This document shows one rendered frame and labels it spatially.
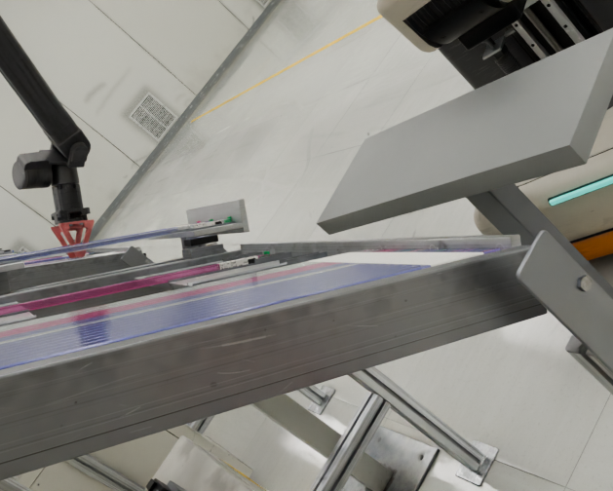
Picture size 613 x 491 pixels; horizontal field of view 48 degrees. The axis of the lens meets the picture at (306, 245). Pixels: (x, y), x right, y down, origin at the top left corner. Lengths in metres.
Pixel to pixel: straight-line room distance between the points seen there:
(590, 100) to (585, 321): 0.47
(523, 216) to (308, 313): 0.84
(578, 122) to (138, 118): 8.13
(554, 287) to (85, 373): 0.36
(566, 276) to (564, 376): 1.00
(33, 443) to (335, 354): 0.21
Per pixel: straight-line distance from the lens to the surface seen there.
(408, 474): 1.72
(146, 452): 2.03
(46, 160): 1.49
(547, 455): 1.51
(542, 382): 1.62
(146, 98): 9.00
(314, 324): 0.51
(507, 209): 1.27
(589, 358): 0.67
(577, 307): 0.61
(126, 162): 8.81
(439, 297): 0.57
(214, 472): 1.06
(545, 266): 0.58
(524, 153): 1.02
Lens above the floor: 1.08
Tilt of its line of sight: 21 degrees down
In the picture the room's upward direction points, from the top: 50 degrees counter-clockwise
